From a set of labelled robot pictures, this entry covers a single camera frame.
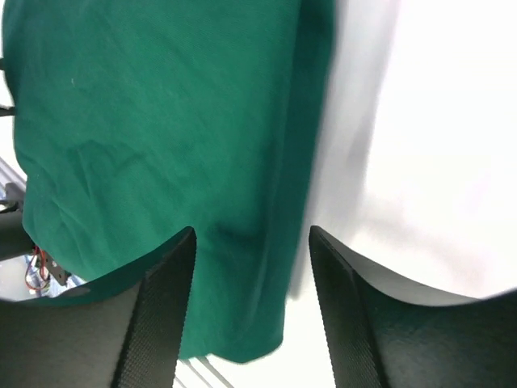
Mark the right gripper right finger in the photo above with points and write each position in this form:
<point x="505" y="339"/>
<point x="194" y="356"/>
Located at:
<point x="386" y="330"/>

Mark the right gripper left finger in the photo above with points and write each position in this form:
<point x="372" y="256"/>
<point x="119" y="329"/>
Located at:
<point x="123" y="329"/>

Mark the green surgical cloth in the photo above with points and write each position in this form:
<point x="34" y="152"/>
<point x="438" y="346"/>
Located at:
<point x="135" y="119"/>

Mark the aluminium front rail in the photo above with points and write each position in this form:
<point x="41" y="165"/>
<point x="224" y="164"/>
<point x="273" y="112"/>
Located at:
<point x="195" y="373"/>

